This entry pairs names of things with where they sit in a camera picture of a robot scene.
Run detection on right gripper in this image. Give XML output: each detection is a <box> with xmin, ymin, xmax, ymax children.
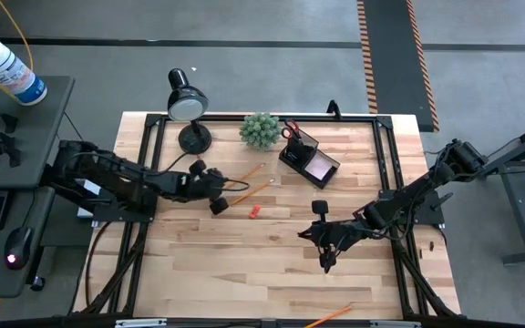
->
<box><xmin>298</xmin><ymin>200</ymin><xmax>371</xmax><ymax>274</ymax></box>

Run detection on silver table edge bracket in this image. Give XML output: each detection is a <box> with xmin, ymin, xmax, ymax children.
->
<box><xmin>115</xmin><ymin>318</ymin><xmax>169</xmax><ymax>328</ymax></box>
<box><xmin>369</xmin><ymin>320</ymin><xmax>423</xmax><ymax>328</ymax></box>

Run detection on green potted plant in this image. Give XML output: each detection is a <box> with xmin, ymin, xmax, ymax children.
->
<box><xmin>238</xmin><ymin>111</ymin><xmax>284</xmax><ymax>152</ymax></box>

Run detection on dark grey side desk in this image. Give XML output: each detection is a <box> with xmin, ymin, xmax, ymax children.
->
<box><xmin>0</xmin><ymin>74</ymin><xmax>77</xmax><ymax>190</ymax></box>

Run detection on pink sticky note pad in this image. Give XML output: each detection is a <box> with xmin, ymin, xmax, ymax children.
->
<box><xmin>304</xmin><ymin>153</ymin><xmax>333</xmax><ymax>182</ymax></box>

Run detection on black mesh desk organizer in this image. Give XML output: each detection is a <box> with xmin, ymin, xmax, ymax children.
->
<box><xmin>278</xmin><ymin>128</ymin><xmax>342</xmax><ymax>190</ymax></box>

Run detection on red and black scissors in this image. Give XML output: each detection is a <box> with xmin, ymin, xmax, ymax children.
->
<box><xmin>281</xmin><ymin>118</ymin><xmax>303</xmax><ymax>141</ymax></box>

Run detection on orange pencil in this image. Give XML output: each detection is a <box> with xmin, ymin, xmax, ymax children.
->
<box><xmin>304</xmin><ymin>305</ymin><xmax>354</xmax><ymax>328</ymax></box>
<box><xmin>225</xmin><ymin>162</ymin><xmax>266</xmax><ymax>190</ymax></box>
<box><xmin>230</xmin><ymin>178</ymin><xmax>276</xmax><ymax>207</ymax></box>

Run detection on black desk lamp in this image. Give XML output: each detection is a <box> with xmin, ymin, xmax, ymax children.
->
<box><xmin>165</xmin><ymin>67</ymin><xmax>213</xmax><ymax>157</ymax></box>

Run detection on small black bracket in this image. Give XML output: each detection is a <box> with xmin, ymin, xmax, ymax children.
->
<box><xmin>0</xmin><ymin>112</ymin><xmax>20</xmax><ymax>135</ymax></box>

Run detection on black computer mouse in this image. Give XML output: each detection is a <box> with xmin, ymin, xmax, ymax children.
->
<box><xmin>3</xmin><ymin>225</ymin><xmax>35</xmax><ymax>272</ymax></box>

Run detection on grey metal desk frame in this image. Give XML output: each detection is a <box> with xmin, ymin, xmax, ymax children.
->
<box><xmin>472</xmin><ymin>115</ymin><xmax>525</xmax><ymax>267</ymax></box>

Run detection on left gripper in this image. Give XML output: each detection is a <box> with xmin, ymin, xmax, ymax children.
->
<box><xmin>180</xmin><ymin>159</ymin><xmax>231</xmax><ymax>216</ymax></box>

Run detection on white power box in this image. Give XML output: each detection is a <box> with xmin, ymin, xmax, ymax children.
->
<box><xmin>75</xmin><ymin>178</ymin><xmax>103</xmax><ymax>220</ymax></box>

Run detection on black aluminium table frame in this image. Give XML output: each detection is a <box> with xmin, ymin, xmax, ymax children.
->
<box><xmin>68</xmin><ymin>111</ymin><xmax>462</xmax><ymax>320</ymax></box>

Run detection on black floor mat striped edges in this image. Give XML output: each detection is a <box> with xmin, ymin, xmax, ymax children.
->
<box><xmin>356</xmin><ymin>0</ymin><xmax>441</xmax><ymax>134</ymax></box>

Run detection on yellow cable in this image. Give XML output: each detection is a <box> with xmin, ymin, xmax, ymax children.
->
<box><xmin>0</xmin><ymin>0</ymin><xmax>35</xmax><ymax>99</ymax></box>

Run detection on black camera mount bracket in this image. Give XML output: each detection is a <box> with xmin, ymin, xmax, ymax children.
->
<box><xmin>325</xmin><ymin>98</ymin><xmax>344</xmax><ymax>121</ymax></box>

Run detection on white wipes canister blue label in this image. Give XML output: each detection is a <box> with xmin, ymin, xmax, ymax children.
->
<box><xmin>0</xmin><ymin>36</ymin><xmax>48</xmax><ymax>108</ymax></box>

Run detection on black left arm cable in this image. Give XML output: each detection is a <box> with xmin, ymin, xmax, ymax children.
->
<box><xmin>222</xmin><ymin>179</ymin><xmax>252</xmax><ymax>193</ymax></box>

